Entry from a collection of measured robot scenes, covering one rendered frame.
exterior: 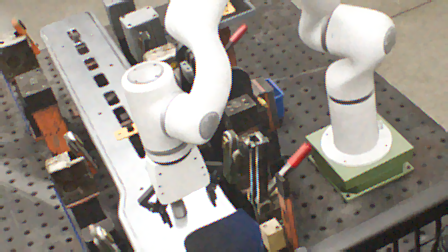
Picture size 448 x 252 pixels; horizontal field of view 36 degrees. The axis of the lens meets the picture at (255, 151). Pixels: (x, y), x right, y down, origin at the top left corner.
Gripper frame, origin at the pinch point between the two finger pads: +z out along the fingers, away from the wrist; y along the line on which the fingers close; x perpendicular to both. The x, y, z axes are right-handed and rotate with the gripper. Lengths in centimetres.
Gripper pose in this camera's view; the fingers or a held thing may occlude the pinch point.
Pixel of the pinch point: (189, 209)
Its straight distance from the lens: 131.4
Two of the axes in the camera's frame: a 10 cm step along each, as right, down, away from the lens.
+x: 4.4, 5.3, -7.2
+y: -8.8, 4.0, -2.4
